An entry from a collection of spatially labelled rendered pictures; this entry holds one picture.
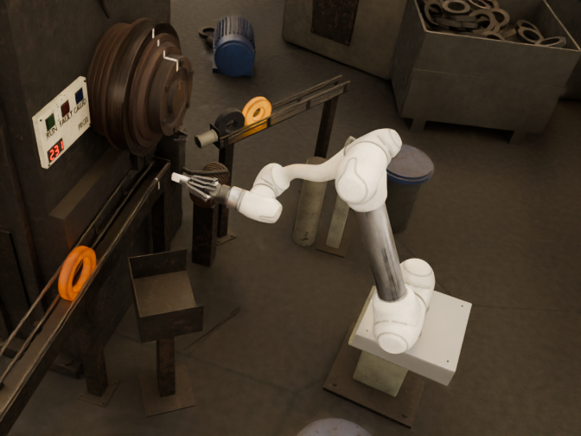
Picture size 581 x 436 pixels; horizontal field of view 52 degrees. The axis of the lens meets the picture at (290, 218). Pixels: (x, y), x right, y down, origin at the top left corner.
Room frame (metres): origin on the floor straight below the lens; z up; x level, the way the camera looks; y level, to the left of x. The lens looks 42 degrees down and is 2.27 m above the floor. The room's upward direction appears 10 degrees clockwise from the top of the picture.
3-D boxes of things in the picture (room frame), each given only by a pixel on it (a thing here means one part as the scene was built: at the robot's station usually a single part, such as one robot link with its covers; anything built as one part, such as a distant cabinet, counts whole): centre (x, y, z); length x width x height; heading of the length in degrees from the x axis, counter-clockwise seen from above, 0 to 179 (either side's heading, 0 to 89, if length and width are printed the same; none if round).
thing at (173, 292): (1.29, 0.38, 0.36); 0.26 x 0.20 x 0.72; 26
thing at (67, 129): (1.49, 0.74, 1.15); 0.26 x 0.02 x 0.18; 171
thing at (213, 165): (2.11, 0.39, 0.27); 0.22 x 0.13 x 0.53; 171
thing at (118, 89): (1.80, 0.58, 1.11); 0.47 x 0.06 x 0.47; 171
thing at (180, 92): (1.79, 0.48, 1.11); 0.28 x 0.06 x 0.28; 171
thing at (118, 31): (1.82, 0.66, 1.11); 0.47 x 0.10 x 0.47; 171
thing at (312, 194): (2.35, -0.09, 0.26); 0.12 x 0.12 x 0.52
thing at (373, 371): (1.57, -0.51, 0.16); 0.40 x 0.40 x 0.31; 73
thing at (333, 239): (2.36, -0.25, 0.31); 0.24 x 0.16 x 0.62; 171
